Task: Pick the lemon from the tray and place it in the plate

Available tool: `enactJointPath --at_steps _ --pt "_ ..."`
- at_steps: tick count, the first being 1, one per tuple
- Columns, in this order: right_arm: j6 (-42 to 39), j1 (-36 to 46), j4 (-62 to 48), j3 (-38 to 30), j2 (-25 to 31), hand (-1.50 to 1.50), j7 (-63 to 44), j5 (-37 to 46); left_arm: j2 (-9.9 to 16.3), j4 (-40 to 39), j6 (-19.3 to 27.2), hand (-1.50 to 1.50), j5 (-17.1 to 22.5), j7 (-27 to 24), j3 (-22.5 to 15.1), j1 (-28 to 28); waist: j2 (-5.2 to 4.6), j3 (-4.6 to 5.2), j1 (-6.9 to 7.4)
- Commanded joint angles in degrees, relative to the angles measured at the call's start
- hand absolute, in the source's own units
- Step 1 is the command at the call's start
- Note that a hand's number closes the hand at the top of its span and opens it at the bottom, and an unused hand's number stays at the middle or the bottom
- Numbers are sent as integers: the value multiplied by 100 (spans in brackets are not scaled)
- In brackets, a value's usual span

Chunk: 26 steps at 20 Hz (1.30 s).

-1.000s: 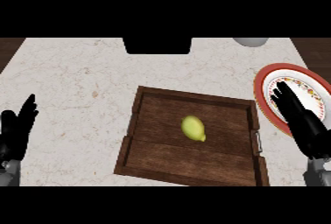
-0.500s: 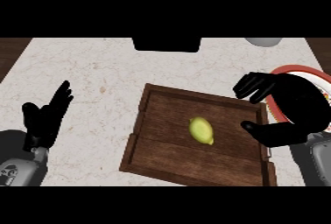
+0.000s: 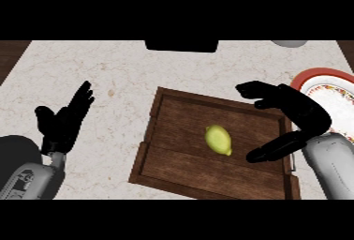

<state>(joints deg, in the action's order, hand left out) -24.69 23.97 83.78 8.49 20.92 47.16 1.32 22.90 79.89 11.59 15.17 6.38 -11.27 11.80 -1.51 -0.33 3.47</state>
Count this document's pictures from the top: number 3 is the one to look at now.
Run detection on grey round object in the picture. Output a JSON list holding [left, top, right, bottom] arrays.
[[270, 39, 309, 49]]

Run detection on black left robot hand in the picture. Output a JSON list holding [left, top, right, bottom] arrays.
[[32, 80, 97, 157]]

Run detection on brown wooden tray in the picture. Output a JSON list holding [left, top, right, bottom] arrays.
[[127, 86, 302, 201]]

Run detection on yellow lemon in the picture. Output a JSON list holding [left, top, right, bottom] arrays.
[[203, 124, 233, 157]]

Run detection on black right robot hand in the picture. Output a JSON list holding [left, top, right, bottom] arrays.
[[233, 80, 333, 164]]

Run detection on red-rimmed patterned white plate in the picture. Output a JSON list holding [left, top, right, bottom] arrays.
[[289, 67, 354, 145]]

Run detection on black appliance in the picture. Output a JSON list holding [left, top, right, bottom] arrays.
[[143, 39, 219, 53]]

